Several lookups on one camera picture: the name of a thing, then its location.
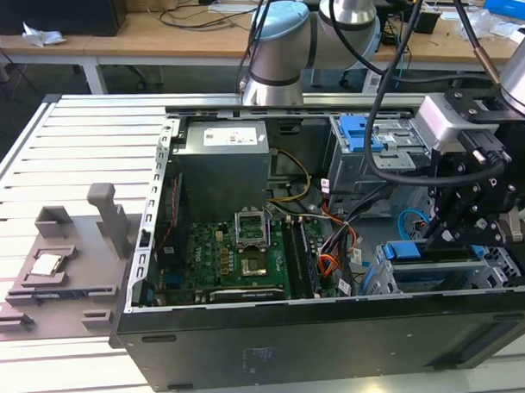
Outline blue disk wire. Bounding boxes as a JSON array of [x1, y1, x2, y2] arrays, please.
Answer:
[[396, 206, 430, 247], [361, 263, 383, 296]]

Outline hard disk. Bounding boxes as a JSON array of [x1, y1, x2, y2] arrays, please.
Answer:
[[380, 238, 486, 288]]

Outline metal disk bay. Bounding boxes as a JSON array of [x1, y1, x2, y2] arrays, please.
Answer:
[[375, 234, 525, 296]]

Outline black RAM slot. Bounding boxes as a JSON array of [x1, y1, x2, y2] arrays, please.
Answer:
[[283, 218, 309, 299], [297, 218, 322, 298]]

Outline metal drive cage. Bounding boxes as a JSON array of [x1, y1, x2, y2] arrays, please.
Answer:
[[327, 109, 434, 197]]

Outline blue empty drive carrier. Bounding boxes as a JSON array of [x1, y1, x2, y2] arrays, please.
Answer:
[[339, 113, 385, 155]]

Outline small black open box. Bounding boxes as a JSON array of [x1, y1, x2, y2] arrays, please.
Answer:
[[412, 7, 444, 35]]

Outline blue cardboard box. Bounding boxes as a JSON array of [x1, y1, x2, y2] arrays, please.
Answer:
[[483, 0, 525, 18]]

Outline metal socket cover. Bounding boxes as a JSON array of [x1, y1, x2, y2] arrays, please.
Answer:
[[234, 208, 271, 250]]

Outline square brown chipset chip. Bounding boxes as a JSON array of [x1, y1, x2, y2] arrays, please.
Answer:
[[240, 255, 270, 279]]

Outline black PC case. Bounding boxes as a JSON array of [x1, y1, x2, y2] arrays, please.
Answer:
[[100, 92, 525, 393]]

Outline black graphics card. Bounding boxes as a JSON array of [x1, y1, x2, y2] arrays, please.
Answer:
[[155, 284, 289, 307]]

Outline grey power supply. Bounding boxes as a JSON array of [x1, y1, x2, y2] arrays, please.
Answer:
[[169, 120, 273, 212]]

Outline green motherboard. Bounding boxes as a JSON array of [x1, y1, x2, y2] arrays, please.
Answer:
[[153, 215, 341, 305]]

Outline wooden desk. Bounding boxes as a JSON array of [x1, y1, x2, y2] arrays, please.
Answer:
[[0, 0, 525, 102]]

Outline grey parts rack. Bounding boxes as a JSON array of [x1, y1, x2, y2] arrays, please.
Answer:
[[0, 181, 142, 344]]

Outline RAM stick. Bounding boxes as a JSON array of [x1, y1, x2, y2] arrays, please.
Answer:
[[32, 288, 115, 302]]

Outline silver CPU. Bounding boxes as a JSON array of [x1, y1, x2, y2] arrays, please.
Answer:
[[33, 252, 69, 278]]

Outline large black box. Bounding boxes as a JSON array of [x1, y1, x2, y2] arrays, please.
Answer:
[[0, 0, 129, 42]]

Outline crumpled white paper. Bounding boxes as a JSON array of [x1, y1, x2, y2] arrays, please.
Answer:
[[21, 20, 67, 47]]

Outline silver white wrist camera box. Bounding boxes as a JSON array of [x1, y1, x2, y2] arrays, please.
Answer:
[[413, 91, 502, 153]]

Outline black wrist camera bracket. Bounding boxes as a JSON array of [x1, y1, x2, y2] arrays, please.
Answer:
[[442, 85, 525, 127]]

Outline black cable with copper sleeve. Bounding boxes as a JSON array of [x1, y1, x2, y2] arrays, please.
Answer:
[[447, 0, 501, 87]]

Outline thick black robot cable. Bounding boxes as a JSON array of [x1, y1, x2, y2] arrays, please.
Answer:
[[362, 0, 514, 190]]

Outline black cable bundle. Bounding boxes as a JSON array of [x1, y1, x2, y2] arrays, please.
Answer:
[[316, 184, 405, 298]]

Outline red orange disk power wire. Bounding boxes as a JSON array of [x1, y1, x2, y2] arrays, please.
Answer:
[[316, 221, 362, 286]]

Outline yellow power wire bundle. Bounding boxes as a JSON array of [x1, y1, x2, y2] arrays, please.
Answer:
[[265, 147, 314, 205]]

